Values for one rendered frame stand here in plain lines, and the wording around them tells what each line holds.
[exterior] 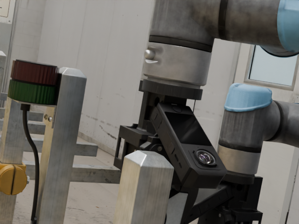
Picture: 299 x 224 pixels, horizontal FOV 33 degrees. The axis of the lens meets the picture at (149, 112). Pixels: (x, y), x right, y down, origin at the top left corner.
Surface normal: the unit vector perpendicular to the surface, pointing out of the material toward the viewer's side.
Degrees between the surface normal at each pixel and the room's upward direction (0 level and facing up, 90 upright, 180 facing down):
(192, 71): 90
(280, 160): 90
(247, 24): 124
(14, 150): 90
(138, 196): 90
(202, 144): 30
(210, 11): 110
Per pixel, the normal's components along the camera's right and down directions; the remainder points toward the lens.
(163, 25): -0.62, -0.04
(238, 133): -0.37, 0.02
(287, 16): -0.31, 0.25
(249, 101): -0.12, 0.02
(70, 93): 0.46, 0.16
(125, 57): -0.86, -0.11
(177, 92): 0.13, 0.11
